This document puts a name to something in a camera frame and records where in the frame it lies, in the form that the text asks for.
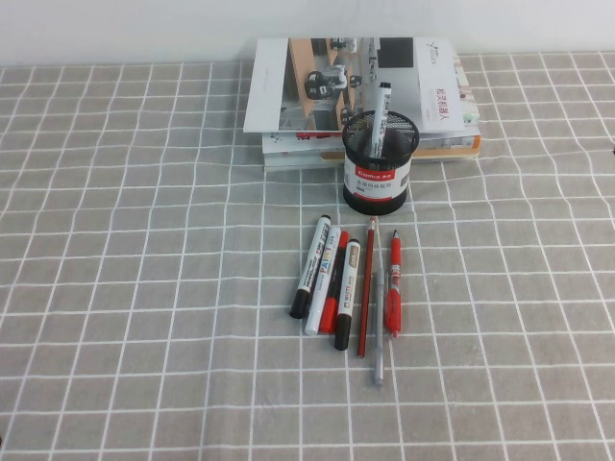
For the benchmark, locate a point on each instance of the long black-capped white marker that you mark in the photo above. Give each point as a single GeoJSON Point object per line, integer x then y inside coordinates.
{"type": "Point", "coordinates": [310, 269]}
{"type": "Point", "coordinates": [381, 108]}

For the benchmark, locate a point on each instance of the black mesh pen holder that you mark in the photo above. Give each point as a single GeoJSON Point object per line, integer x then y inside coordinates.
{"type": "Point", "coordinates": [375, 192]}

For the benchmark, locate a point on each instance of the red retractable pen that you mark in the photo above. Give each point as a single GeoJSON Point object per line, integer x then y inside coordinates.
{"type": "Point", "coordinates": [394, 288]}

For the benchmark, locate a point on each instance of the grey pen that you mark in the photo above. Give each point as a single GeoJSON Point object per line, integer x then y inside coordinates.
{"type": "Point", "coordinates": [378, 355]}

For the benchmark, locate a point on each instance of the white thin book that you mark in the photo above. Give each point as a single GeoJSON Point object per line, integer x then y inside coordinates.
{"type": "Point", "coordinates": [288, 163]}

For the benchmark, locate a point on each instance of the red pencil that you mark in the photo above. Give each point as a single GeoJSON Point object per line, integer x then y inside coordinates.
{"type": "Point", "coordinates": [367, 278]}

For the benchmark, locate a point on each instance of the short black-capped white marker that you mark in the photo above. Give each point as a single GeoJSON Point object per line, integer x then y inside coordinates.
{"type": "Point", "coordinates": [346, 298]}

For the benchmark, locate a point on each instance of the white paint marker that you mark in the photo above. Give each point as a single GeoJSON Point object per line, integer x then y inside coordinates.
{"type": "Point", "coordinates": [314, 312]}

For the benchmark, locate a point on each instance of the red and black marker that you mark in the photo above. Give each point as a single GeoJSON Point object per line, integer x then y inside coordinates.
{"type": "Point", "coordinates": [329, 314]}

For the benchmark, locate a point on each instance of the white book with red print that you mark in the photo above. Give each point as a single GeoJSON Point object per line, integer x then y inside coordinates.
{"type": "Point", "coordinates": [288, 141]}

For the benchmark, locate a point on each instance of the white robot photo magazine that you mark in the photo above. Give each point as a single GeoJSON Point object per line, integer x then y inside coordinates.
{"type": "Point", "coordinates": [269, 96]}

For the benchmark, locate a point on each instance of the book with orange spine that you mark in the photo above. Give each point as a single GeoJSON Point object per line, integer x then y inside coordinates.
{"type": "Point", "coordinates": [447, 152]}

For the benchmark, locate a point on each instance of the grey checked tablecloth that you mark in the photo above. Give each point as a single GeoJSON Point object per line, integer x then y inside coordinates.
{"type": "Point", "coordinates": [144, 288]}

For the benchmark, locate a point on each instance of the white book with green print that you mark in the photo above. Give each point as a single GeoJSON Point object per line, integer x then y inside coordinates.
{"type": "Point", "coordinates": [468, 108]}

